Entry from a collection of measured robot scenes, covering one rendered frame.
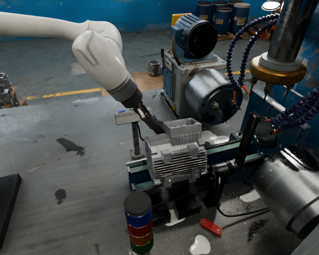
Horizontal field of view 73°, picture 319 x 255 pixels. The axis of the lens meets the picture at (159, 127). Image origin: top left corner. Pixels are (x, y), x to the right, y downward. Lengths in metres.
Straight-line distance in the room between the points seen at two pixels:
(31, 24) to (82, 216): 0.71
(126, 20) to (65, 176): 5.43
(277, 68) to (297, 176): 0.34
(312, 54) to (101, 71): 0.79
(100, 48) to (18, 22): 0.23
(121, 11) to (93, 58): 5.60
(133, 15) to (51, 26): 5.54
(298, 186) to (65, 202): 0.87
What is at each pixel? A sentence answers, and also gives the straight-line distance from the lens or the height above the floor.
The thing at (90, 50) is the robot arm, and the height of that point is 1.44.
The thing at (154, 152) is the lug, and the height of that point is 1.10.
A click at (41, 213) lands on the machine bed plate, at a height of 0.80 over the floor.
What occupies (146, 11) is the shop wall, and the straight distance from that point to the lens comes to 6.30.
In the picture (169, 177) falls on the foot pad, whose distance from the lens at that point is 0.78.
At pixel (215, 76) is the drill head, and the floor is 1.16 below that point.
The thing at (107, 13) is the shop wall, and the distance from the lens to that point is 6.18.
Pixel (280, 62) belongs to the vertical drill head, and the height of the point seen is 1.36.
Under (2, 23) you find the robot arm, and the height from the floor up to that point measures 1.50.
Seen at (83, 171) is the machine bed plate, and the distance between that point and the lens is 1.15.
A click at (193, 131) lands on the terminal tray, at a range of 0.80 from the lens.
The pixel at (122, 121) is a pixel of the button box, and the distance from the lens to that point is 0.98.
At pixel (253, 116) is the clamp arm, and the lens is 0.72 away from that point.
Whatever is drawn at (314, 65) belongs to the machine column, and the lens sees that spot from 1.04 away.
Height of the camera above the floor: 1.63
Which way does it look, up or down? 39 degrees down
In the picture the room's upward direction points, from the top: straight up
